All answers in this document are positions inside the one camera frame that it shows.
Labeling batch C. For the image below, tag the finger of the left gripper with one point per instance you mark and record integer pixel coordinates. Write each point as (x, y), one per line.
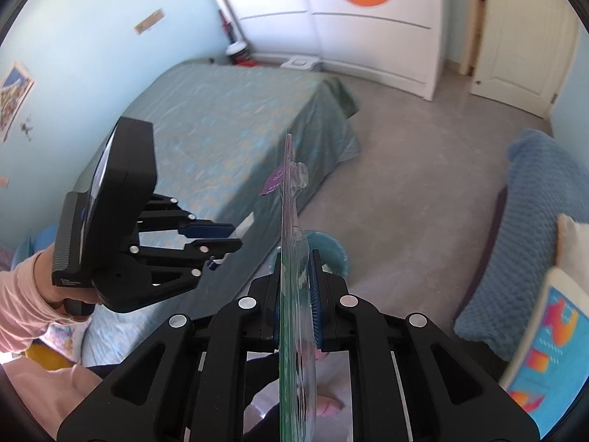
(206, 229)
(215, 247)

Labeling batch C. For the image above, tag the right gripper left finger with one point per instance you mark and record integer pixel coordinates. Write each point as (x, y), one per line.
(190, 379)

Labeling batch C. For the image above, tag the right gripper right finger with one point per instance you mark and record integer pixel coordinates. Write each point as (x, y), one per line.
(410, 381)

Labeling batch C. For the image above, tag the pink sleeve left forearm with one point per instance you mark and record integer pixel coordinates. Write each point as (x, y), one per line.
(25, 314)

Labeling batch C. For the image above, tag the light blue trash bin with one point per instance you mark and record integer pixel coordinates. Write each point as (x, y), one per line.
(334, 257)

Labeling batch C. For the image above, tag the left hand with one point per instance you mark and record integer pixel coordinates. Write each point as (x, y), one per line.
(54, 295)

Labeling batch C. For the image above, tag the teal bedspread bed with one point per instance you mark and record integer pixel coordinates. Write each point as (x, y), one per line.
(219, 133)

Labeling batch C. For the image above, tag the blue marathon desk mat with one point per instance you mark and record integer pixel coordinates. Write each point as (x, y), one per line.
(550, 365)

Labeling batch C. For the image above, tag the white red floor appliance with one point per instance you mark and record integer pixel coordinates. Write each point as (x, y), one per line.
(238, 52)

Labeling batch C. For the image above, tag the white pillow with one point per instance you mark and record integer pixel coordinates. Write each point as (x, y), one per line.
(572, 249)

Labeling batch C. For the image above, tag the blue knit blanket bed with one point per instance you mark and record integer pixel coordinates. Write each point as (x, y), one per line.
(543, 181)

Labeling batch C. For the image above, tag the white wardrobe with guitar sticker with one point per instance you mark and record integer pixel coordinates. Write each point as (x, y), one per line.
(398, 43)

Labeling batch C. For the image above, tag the white door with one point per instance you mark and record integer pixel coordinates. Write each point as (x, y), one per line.
(525, 53)

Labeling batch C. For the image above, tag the wall picture poster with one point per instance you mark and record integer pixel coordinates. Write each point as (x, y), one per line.
(15, 89)

